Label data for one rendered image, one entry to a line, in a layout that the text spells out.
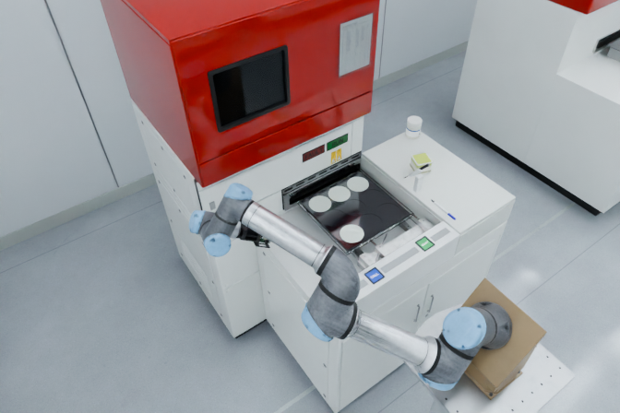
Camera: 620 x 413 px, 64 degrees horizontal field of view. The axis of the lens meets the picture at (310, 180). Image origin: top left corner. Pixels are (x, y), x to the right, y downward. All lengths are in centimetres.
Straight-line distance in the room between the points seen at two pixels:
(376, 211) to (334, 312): 85
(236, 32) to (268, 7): 13
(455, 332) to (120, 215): 262
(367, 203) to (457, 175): 42
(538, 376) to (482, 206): 69
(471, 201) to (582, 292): 132
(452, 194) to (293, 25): 102
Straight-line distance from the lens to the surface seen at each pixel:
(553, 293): 329
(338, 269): 140
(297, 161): 213
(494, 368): 180
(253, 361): 281
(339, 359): 212
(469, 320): 157
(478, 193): 227
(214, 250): 149
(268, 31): 167
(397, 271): 192
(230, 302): 253
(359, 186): 230
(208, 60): 161
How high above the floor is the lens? 249
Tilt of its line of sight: 43 degrees down
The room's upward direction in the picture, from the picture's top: 1 degrees counter-clockwise
